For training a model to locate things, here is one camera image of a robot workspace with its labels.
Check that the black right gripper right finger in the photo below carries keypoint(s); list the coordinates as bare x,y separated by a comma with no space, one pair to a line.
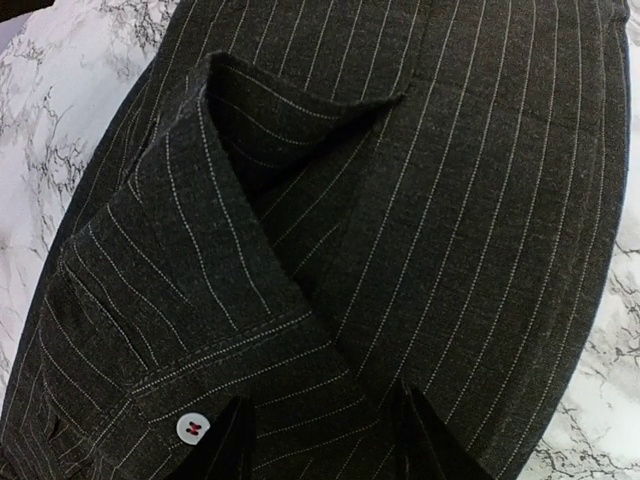
426,449

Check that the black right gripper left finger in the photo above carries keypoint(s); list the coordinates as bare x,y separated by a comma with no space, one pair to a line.
223,448

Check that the black pinstriped long sleeve shirt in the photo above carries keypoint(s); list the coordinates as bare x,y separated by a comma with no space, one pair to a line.
304,202

